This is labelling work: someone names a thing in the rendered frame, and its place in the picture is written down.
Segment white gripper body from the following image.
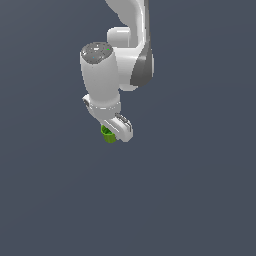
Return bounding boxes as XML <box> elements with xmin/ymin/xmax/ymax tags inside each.
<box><xmin>82</xmin><ymin>94</ymin><xmax>134</xmax><ymax>143</ymax></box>

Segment small green object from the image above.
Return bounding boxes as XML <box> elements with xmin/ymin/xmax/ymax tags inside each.
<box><xmin>100</xmin><ymin>124</ymin><xmax>117</xmax><ymax>144</ymax></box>

